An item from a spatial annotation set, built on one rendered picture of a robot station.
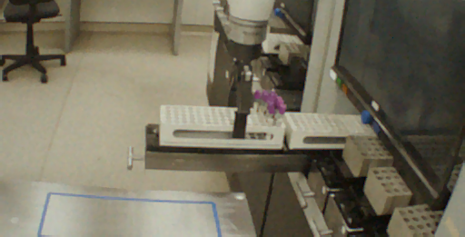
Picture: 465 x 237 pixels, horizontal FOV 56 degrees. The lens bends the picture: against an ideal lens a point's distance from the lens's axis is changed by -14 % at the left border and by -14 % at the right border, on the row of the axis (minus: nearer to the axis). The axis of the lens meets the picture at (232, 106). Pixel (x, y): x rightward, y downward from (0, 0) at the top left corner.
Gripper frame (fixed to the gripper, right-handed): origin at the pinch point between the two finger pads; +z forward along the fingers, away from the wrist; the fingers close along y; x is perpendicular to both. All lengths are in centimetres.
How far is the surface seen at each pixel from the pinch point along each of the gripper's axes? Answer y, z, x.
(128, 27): -350, 82, -40
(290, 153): 5.8, 5.9, 13.3
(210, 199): 27.1, 4.4, -8.8
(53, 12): -230, 35, -94
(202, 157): 6.9, 6.8, -8.1
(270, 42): -66, 0, 23
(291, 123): 1.4, -0.1, 13.8
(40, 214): 36, 4, -43
